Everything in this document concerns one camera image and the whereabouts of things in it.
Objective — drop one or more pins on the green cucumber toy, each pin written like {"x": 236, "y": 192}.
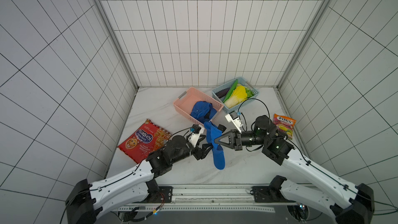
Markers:
{"x": 232, "y": 88}

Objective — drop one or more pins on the blue baseball cap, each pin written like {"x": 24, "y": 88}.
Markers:
{"x": 216, "y": 146}
{"x": 203, "y": 111}

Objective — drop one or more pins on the yellow napa cabbage toy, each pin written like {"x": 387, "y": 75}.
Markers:
{"x": 238, "y": 96}

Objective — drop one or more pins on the red cookie snack bag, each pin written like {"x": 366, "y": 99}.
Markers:
{"x": 148, "y": 138}

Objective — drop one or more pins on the pink plastic basket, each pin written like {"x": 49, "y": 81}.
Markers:
{"x": 186, "y": 101}

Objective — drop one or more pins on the dark purple eggplant toy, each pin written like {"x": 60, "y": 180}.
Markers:
{"x": 222, "y": 93}

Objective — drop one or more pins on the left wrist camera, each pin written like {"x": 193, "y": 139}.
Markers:
{"x": 197, "y": 135}

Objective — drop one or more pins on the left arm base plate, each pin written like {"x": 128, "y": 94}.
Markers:
{"x": 162, "y": 195}

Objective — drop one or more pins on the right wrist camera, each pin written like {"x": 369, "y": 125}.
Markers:
{"x": 234, "y": 118}

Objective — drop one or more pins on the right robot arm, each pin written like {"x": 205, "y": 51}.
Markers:
{"x": 340, "y": 199}

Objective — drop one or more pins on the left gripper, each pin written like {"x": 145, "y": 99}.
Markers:
{"x": 199, "y": 153}

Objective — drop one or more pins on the aluminium mounting rail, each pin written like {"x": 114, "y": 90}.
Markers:
{"x": 211, "y": 197}

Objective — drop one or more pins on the light blue plastic basket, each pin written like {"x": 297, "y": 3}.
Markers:
{"x": 242, "y": 82}

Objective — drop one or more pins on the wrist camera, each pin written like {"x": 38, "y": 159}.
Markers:
{"x": 197, "y": 135}
{"x": 234, "y": 118}

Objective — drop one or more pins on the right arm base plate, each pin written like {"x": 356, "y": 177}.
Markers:
{"x": 265, "y": 194}

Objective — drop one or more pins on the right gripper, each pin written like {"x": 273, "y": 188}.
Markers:
{"x": 233, "y": 139}

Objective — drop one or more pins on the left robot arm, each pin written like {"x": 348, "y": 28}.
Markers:
{"x": 87, "y": 202}

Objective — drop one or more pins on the green lettuce toy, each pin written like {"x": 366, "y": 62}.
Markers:
{"x": 249, "y": 93}

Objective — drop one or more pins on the orange candy bag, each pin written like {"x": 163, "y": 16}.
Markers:
{"x": 285, "y": 125}

